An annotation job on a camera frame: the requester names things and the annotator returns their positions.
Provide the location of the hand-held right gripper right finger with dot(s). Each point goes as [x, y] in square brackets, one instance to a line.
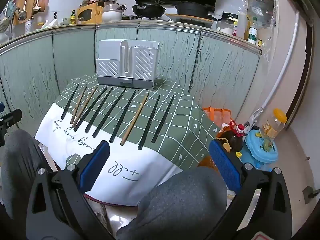
[225, 165]

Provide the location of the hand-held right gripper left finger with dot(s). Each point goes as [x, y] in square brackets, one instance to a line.
[93, 165]

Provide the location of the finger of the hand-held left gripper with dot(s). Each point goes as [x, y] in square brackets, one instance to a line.
[1, 107]
[12, 117]

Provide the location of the white utensil holder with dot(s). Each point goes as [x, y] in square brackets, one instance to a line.
[145, 62]

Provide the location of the orange oil bottle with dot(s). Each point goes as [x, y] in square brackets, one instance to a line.
[207, 161]

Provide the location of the person's left leg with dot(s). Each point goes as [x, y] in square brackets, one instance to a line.
[17, 160]

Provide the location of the person's leg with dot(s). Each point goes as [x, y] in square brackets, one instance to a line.
[180, 200]
[17, 160]

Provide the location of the dark bottle red cap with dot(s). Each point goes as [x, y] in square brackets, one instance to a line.
[232, 137]

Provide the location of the blue plastic container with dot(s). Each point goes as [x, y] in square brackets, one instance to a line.
[257, 150]

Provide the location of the orange plastic bag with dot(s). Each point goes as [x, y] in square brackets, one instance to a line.
[217, 115]

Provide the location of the person's right leg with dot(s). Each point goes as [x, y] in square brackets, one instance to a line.
[180, 200]

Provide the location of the green checked tablecloth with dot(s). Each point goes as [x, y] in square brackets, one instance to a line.
[180, 130]

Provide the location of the yellow cap clear jar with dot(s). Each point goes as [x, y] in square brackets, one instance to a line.
[271, 126]

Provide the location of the hanging metal skimmer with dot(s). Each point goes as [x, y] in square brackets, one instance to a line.
[3, 23]

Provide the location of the white ribbed cup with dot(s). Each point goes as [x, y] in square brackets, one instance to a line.
[28, 26]

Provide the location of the white crumpled cloth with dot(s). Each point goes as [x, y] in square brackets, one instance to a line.
[47, 25]

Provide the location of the hanging metal ladle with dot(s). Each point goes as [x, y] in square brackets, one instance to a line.
[22, 15]

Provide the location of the hanging wooden cutting board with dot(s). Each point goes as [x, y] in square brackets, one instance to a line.
[28, 2]

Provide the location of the green glass bottle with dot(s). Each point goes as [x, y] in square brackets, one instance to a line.
[73, 17]

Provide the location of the white pipe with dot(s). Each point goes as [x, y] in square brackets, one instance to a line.
[287, 62]

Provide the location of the yellow storage box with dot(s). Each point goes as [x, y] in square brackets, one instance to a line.
[86, 15]

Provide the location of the green label bottle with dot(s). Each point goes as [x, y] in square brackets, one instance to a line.
[252, 32]

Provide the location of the black lid blender jar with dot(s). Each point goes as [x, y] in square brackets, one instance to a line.
[226, 27]

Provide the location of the white squeeze bottle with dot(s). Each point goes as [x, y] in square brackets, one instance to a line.
[242, 25]

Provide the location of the white pot with lid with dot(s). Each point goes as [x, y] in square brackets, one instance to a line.
[111, 16]

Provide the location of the round wooden board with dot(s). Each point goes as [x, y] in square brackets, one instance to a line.
[190, 19]

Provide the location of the black cooking pot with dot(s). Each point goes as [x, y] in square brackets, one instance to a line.
[192, 8]

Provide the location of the hanging clear plastic bag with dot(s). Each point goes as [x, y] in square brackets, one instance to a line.
[262, 7]

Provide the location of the black frying pan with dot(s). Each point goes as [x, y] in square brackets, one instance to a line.
[148, 10]

